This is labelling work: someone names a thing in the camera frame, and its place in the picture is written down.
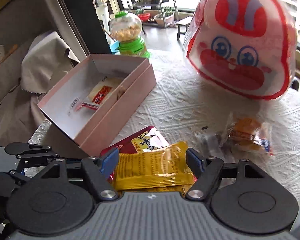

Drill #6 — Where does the clear snack bar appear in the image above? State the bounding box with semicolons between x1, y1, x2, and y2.
194;132;224;159

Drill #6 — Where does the white red snack in box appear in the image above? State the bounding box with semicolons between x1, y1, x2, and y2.
88;77;123;105

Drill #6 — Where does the red white bunny snack bag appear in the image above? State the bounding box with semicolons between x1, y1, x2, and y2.
183;0;297;100

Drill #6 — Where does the green gumball candy dispenser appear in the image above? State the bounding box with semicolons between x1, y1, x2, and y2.
110;11;150;58

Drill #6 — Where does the potted plant planter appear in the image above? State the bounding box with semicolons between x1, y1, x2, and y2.
154;7;174;28

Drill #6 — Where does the white quilted tablecloth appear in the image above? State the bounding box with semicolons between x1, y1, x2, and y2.
25;51;300;201

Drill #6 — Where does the orange cake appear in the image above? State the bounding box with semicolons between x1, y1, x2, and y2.
219;112;273;156

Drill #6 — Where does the beige cloth on chair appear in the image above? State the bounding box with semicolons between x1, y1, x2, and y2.
20;31;80;94

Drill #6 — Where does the yellow snack packet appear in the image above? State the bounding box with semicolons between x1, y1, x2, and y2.
111;141;195;195

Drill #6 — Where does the pink cardboard box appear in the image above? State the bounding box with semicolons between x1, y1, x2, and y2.
38;54;157;155

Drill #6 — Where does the red basin on balcony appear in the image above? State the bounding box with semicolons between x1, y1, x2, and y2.
138;13;151;22

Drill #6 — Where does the large red foil snack bag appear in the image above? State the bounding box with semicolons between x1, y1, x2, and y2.
100;126;170;155

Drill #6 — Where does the small dark wooden stool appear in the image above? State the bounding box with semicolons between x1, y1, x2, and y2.
176;16;192;41

